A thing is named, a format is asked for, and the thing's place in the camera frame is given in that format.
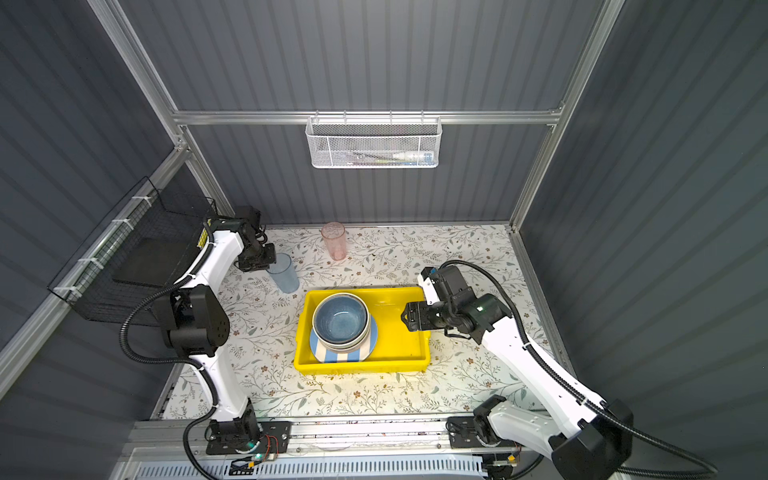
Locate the frosted blue plastic cup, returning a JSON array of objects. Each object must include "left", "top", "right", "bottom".
[{"left": 267, "top": 253, "right": 300, "bottom": 294}]

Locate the yellow plastic bin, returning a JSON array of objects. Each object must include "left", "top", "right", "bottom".
[{"left": 294, "top": 287, "right": 430, "bottom": 375}]

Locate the pink plastic cup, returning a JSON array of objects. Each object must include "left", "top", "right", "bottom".
[{"left": 321, "top": 222, "right": 347, "bottom": 261}]

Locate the dark blue bowl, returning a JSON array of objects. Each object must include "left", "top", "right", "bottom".
[{"left": 312, "top": 292, "right": 371, "bottom": 343}]

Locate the light green bowl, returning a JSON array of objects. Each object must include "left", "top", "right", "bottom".
[{"left": 310, "top": 329, "right": 372, "bottom": 353}]

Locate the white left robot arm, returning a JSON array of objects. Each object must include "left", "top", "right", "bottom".
[{"left": 152, "top": 206, "right": 276, "bottom": 455}]

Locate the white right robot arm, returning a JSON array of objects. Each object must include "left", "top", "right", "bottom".
[{"left": 401, "top": 260, "right": 632, "bottom": 479}]

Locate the floral patterned table mat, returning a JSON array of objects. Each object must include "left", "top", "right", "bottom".
[{"left": 218, "top": 225, "right": 549, "bottom": 417}]

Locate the white tube in basket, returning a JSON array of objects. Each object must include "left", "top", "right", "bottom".
[{"left": 392, "top": 151, "right": 434, "bottom": 165}]

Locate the black wire basket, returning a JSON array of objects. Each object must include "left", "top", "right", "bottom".
[{"left": 48, "top": 177, "right": 217, "bottom": 324}]

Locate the white wire mesh basket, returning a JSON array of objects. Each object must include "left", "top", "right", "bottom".
[{"left": 305, "top": 113, "right": 443, "bottom": 169}]

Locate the left black corrugated cable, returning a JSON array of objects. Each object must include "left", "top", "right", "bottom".
[{"left": 118, "top": 227, "right": 220, "bottom": 480}]

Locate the black corrugated cable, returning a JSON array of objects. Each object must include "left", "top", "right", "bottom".
[
  {"left": 440, "top": 259, "right": 719, "bottom": 480},
  {"left": 118, "top": 227, "right": 220, "bottom": 480}
]

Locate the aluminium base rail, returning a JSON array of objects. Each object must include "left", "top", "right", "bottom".
[{"left": 111, "top": 413, "right": 559, "bottom": 479}]

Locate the right black corrugated cable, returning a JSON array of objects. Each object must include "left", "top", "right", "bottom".
[{"left": 440, "top": 259, "right": 719, "bottom": 480}]

